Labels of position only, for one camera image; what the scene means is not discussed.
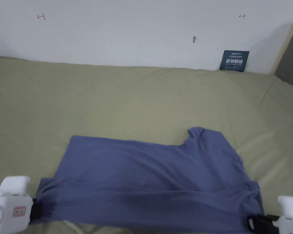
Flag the grey padded headboard wooden frame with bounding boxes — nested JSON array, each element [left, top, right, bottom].
[[269, 18, 293, 93]]

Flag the blue shirt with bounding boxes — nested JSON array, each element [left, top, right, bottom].
[[29, 126, 265, 232]]

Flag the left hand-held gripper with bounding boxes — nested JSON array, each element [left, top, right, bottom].
[[0, 176, 43, 234]]

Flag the bed with pale green sheet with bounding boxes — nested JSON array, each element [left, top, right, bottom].
[[0, 56, 293, 234]]

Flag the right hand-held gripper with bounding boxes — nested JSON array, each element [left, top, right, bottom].
[[246, 195, 293, 234]]

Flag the dark blue sign card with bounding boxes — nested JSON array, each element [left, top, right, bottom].
[[219, 50, 250, 73]]

